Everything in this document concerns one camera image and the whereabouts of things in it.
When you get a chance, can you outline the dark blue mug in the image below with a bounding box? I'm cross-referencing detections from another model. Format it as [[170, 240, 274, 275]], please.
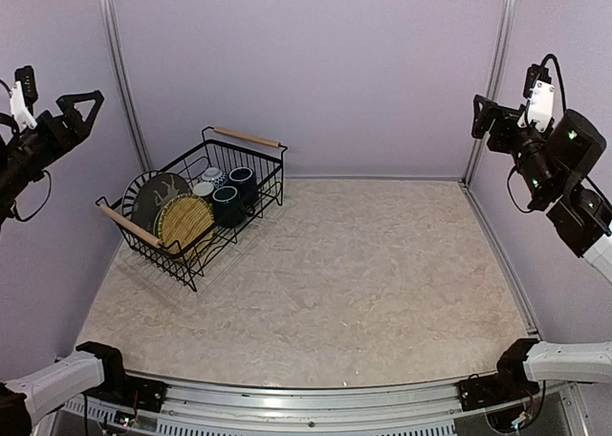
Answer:
[[229, 166, 258, 205]]

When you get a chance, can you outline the green plastic plate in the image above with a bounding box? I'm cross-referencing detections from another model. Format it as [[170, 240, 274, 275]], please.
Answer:
[[152, 211, 162, 238]]

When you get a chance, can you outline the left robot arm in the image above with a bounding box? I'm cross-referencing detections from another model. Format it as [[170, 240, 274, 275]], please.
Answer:
[[1, 80, 134, 435]]

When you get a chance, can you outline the aluminium corner post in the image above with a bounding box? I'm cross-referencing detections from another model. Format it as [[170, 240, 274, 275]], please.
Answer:
[[98, 0, 152, 171], [462, 0, 517, 189]]

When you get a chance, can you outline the white brown ceramic cup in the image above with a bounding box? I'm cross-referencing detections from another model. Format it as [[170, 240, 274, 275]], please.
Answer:
[[192, 181, 216, 204]]

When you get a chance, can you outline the dark green mug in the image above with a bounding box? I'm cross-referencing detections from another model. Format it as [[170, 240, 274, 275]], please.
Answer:
[[212, 185, 254, 229]]

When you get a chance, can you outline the blue white patterned bowl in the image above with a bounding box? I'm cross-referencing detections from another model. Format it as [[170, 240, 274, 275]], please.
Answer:
[[200, 166, 228, 189]]

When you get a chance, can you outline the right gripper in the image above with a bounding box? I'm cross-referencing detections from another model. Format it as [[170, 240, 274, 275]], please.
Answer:
[[473, 93, 562, 204]]

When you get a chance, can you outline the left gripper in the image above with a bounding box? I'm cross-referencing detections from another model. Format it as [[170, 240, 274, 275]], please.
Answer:
[[0, 89, 103, 204]]

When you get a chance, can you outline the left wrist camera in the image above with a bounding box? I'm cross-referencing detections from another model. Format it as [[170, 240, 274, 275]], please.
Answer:
[[10, 65, 38, 131]]

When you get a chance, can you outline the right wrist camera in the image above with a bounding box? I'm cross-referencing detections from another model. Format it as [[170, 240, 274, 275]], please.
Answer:
[[517, 64, 556, 133]]

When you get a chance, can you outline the right aluminium corner post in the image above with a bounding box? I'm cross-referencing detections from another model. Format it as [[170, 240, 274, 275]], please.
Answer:
[[462, 0, 517, 189]]

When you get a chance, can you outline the grey reindeer plate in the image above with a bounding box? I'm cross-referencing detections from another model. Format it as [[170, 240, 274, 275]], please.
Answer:
[[130, 172, 191, 233]]

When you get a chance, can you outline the black wire dish rack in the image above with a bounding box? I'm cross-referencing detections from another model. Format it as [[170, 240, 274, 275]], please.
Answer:
[[96, 126, 287, 291]]

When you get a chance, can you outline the ribbed round woven plate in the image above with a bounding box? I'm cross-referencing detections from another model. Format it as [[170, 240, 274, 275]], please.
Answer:
[[159, 194, 215, 263]]

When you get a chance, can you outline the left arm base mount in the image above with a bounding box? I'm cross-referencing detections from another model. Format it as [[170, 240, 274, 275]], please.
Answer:
[[85, 375, 167, 413]]

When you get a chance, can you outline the aluminium front rail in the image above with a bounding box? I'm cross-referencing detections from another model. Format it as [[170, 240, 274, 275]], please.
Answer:
[[47, 357, 589, 436]]

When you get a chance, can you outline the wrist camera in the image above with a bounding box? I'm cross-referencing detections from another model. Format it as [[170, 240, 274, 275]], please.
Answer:
[[517, 64, 556, 133], [10, 65, 38, 131]]

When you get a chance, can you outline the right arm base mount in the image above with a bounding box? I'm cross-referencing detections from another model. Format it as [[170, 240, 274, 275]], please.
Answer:
[[456, 373, 540, 412]]

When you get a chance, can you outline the left aluminium corner post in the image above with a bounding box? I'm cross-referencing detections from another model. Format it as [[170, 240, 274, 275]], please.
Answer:
[[98, 0, 152, 171]]

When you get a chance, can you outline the white blue striped plate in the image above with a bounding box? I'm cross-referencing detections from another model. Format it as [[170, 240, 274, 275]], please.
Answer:
[[120, 170, 160, 219]]

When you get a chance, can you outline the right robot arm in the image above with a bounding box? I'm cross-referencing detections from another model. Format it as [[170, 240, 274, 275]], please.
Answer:
[[462, 96, 611, 402]]

